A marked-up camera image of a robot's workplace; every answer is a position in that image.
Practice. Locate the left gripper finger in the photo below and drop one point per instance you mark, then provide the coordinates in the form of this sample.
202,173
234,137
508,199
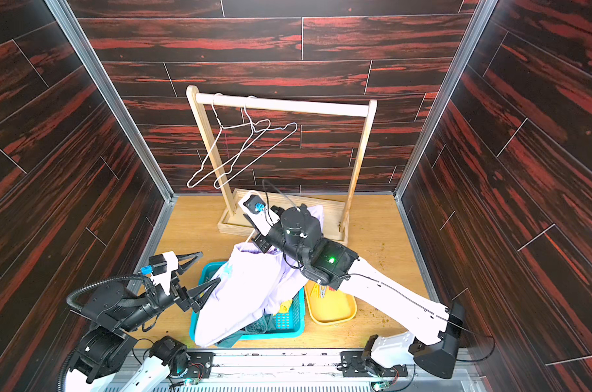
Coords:
198,296
186,261

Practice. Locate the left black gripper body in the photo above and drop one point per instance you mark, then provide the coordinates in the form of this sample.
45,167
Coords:
176,296

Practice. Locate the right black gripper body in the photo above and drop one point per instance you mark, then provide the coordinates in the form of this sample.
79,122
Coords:
263,241

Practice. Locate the lilac shorts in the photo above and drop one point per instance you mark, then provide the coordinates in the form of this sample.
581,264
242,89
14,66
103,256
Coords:
253,284

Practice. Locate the yellow clothespin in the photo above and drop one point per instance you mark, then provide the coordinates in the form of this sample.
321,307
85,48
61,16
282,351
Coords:
316,291

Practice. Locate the green shorts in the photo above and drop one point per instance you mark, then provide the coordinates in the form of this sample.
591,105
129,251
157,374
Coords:
258,327

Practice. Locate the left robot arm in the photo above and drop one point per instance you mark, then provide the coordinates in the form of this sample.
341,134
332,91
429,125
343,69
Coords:
121,305

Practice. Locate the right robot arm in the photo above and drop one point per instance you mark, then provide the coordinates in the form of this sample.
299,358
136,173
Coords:
433,330

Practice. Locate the wooden clothes rack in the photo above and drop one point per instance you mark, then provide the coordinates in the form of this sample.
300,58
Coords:
233,221

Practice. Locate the turquoise plastic basket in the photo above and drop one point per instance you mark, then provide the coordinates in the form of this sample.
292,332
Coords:
285,325

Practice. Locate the yellow plastic tray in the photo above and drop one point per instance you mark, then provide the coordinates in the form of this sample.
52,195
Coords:
336,307

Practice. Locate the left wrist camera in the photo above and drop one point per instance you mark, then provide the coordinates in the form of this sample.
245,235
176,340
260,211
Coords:
160,268

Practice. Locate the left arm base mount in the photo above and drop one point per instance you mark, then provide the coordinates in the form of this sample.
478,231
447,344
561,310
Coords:
196,365

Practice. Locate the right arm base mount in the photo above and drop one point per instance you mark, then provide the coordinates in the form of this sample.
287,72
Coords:
354,364

